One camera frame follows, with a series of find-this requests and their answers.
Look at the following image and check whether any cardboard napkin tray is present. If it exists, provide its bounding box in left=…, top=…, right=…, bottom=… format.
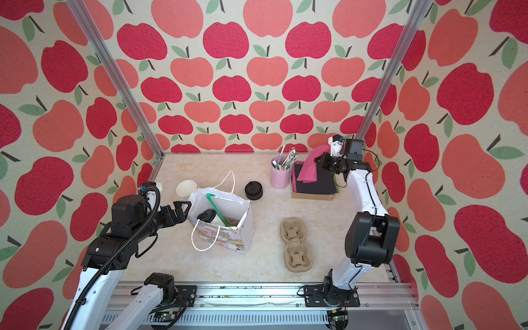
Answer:
left=291, top=181, right=338, bottom=201

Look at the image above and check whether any left aluminium frame post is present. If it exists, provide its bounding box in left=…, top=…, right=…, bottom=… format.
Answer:
left=66, top=0, right=164, bottom=160

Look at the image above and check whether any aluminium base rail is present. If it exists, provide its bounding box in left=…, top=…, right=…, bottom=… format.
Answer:
left=100, top=282, right=426, bottom=329

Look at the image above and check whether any aluminium frame post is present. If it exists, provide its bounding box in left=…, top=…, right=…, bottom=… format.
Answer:
left=355, top=0, right=433, bottom=140
left=66, top=0, right=164, bottom=160

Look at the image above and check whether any dark grey napkin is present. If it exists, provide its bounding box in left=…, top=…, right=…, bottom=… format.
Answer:
left=292, top=164, right=338, bottom=195

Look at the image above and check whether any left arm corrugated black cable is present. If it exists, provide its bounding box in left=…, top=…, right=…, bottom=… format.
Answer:
left=61, top=185, right=162, bottom=330

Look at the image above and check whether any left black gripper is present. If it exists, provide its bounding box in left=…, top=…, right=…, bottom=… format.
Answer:
left=133, top=199, right=193, bottom=241

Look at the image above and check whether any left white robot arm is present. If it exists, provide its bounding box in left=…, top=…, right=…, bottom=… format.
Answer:
left=62, top=191, right=197, bottom=329

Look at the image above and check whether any stack of pulp cup carriers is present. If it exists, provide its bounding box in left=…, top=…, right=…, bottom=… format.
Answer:
left=280, top=217, right=314, bottom=273

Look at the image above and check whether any animal print paper gift bag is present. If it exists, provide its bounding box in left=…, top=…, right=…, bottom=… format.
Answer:
left=187, top=171, right=254, bottom=254

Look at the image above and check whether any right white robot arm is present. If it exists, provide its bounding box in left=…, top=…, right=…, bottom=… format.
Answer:
left=315, top=135, right=400, bottom=307

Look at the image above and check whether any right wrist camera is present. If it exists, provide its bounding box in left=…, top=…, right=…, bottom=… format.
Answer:
left=328, top=134, right=345, bottom=157

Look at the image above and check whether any green straw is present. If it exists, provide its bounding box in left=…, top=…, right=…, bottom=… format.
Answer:
left=206, top=193, right=229, bottom=226

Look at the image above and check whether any right aluminium frame post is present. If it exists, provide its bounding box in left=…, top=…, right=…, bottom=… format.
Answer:
left=355, top=0, right=433, bottom=140

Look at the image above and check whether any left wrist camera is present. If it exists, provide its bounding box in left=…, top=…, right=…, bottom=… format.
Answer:
left=138, top=181, right=162, bottom=212

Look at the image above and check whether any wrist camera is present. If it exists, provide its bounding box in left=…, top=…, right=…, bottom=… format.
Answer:
left=328, top=134, right=345, bottom=157
left=138, top=181, right=162, bottom=212

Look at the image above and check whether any black coffee cup lid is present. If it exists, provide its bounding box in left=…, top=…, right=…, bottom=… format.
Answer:
left=197, top=209, right=217, bottom=224

